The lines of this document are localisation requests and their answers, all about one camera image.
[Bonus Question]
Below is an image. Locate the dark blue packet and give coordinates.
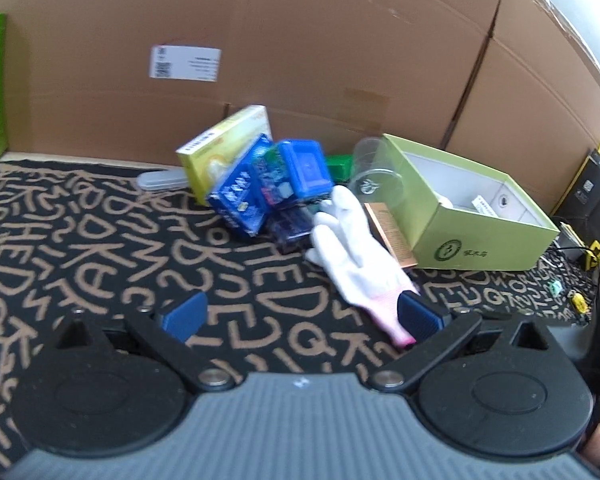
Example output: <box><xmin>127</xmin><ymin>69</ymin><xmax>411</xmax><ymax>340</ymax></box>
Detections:
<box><xmin>267</xmin><ymin>205</ymin><xmax>316</xmax><ymax>253</ymax></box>

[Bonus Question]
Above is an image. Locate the white glove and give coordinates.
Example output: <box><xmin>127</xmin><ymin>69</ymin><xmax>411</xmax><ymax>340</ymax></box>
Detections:
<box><xmin>305</xmin><ymin>186</ymin><xmax>421</xmax><ymax>347</ymax></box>

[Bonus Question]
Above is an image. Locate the white shipping label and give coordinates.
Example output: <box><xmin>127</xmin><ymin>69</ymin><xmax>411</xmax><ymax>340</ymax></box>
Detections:
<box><xmin>149</xmin><ymin>45</ymin><xmax>222</xmax><ymax>82</ymax></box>

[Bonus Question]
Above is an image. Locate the large cardboard box with label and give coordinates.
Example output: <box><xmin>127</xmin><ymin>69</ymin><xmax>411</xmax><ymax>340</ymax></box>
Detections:
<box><xmin>0</xmin><ymin>0</ymin><xmax>506</xmax><ymax>173</ymax></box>

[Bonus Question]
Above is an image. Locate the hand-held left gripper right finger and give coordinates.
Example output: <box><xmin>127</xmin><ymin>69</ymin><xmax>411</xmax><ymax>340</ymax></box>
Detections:
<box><xmin>372</xmin><ymin>291</ymin><xmax>551</xmax><ymax>394</ymax></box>

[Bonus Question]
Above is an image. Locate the green cardboard box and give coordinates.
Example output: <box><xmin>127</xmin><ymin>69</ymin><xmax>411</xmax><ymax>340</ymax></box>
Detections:
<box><xmin>382</xmin><ymin>133</ymin><xmax>561</xmax><ymax>272</ymax></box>

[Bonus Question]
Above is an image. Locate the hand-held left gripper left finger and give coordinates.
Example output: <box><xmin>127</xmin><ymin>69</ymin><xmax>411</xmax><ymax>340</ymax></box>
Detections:
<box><xmin>55</xmin><ymin>290</ymin><xmax>237</xmax><ymax>394</ymax></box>

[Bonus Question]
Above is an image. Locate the black and yellow case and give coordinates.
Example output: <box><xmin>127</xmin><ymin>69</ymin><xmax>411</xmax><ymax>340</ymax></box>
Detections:
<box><xmin>552</xmin><ymin>141</ymin><xmax>600</xmax><ymax>271</ymax></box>

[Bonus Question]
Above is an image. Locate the clear plastic cup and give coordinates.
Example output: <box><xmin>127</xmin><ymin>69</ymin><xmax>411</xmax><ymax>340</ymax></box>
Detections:
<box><xmin>352</xmin><ymin>136</ymin><xmax>405</xmax><ymax>203</ymax></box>

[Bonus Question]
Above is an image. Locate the copper-brown box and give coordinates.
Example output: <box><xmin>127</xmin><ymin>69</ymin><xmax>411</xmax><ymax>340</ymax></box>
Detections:
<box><xmin>364</xmin><ymin>202</ymin><xmax>418</xmax><ymax>268</ymax></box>

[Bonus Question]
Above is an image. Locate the blue printed packet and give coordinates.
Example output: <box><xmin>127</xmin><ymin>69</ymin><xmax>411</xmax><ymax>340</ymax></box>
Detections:
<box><xmin>207</xmin><ymin>134</ymin><xmax>277</xmax><ymax>238</ymax></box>

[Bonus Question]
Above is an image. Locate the yellow-green carton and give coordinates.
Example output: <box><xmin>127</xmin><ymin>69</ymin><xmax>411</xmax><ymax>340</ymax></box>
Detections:
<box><xmin>176</xmin><ymin>105</ymin><xmax>273</xmax><ymax>206</ymax></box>

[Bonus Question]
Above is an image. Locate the black letter-patterned mat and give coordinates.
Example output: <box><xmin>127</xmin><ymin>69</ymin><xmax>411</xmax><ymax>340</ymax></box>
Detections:
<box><xmin>0</xmin><ymin>160</ymin><xmax>600</xmax><ymax>480</ymax></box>

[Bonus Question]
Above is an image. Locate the blue plastic box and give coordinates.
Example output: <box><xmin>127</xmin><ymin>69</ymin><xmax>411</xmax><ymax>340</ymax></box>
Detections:
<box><xmin>276</xmin><ymin>138</ymin><xmax>333</xmax><ymax>201</ymax></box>

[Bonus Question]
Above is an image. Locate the clear plastic case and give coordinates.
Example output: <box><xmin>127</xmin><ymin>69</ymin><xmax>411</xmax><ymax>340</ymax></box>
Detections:
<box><xmin>139</xmin><ymin>170</ymin><xmax>188</xmax><ymax>192</ymax></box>

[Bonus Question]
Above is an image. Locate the large plain cardboard box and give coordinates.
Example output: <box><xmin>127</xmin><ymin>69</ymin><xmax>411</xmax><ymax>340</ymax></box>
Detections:
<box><xmin>442</xmin><ymin>0</ymin><xmax>600</xmax><ymax>211</ymax></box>

